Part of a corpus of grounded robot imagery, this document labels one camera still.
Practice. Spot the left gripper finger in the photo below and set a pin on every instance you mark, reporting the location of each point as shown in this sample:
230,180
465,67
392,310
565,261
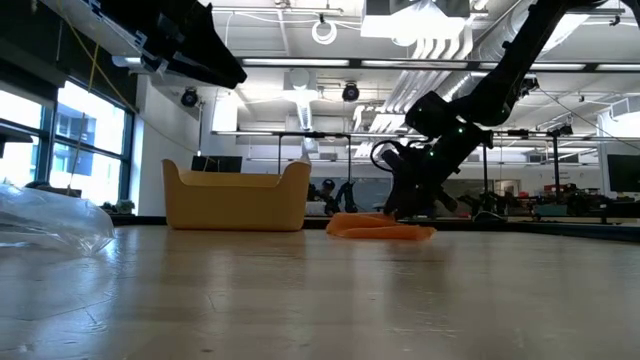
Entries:
220,65

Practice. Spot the orange elastic bandage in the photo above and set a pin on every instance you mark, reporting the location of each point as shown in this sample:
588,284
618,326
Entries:
370,231

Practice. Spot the clear plastic bag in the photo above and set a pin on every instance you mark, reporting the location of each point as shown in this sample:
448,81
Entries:
50,220

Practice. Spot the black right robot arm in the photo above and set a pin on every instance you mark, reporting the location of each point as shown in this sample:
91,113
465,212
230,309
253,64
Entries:
500,95

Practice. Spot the black ceiling spotlight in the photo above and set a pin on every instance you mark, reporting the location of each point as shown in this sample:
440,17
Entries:
350,93
189,98

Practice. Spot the black background robot arms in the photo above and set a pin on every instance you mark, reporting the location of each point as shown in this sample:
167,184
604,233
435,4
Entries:
345,197
580,204

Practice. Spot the ceiling light strip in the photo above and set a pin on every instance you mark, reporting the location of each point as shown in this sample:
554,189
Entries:
295,62
415,63

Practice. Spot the dark wide monitor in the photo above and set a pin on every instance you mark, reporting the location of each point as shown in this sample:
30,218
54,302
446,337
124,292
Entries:
220,164

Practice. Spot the black workstation stand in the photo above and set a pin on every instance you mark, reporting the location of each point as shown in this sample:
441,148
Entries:
555,165
300,134

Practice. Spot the yellow plastic bin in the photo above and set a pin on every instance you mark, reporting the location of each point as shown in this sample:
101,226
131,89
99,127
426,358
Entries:
235,205

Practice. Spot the small potted plant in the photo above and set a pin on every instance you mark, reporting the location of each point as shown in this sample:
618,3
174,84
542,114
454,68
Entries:
122,206

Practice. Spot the black computer monitor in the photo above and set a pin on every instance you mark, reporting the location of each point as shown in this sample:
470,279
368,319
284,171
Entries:
625,172

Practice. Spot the window with dark frame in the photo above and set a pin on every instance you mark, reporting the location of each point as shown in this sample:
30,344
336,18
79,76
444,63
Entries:
90,130

